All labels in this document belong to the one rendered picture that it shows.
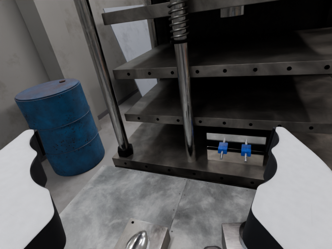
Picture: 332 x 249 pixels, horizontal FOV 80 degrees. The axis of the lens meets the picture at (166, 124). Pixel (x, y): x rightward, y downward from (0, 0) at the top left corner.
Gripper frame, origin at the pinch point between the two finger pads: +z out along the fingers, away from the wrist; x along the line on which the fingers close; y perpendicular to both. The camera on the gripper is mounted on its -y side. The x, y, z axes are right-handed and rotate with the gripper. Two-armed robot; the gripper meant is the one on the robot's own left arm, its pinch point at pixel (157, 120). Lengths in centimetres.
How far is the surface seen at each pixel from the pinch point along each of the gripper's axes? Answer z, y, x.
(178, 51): 73, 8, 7
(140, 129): 115, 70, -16
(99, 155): 185, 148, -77
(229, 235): 24, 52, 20
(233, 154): 69, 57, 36
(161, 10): 83, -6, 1
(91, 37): 86, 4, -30
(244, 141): 67, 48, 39
